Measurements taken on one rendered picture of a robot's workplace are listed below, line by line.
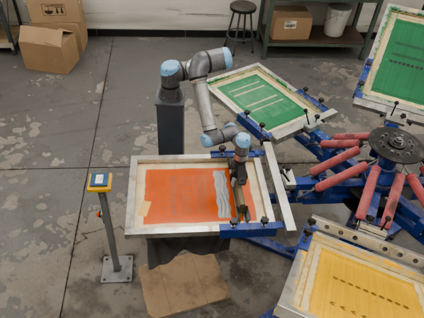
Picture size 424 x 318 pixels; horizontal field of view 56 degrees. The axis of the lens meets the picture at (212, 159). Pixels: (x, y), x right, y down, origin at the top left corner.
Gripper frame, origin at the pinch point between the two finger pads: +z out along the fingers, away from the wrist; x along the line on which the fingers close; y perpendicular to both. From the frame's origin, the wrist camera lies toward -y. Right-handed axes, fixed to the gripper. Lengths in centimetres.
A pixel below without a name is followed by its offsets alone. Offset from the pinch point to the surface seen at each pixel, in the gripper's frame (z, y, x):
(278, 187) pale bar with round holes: -3.4, -4.9, -22.3
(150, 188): 5.4, 5.3, 49.1
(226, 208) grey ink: 4.9, -11.8, 7.4
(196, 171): 5.2, 18.1, 21.9
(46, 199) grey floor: 101, 83, 143
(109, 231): 52, 11, 78
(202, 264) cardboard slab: 99, 12, 15
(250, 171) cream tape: 5.1, 16.3, -11.0
